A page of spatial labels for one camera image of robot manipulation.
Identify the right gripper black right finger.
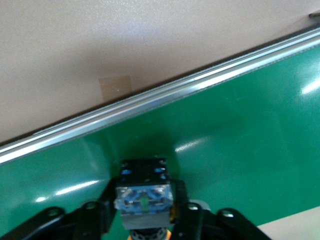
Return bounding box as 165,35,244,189
171,179,272,240

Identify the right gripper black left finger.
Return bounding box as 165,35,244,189
0,176,120,240

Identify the yellow mushroom push button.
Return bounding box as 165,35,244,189
114,157,176,240

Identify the green conveyor belt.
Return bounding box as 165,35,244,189
0,11,320,240

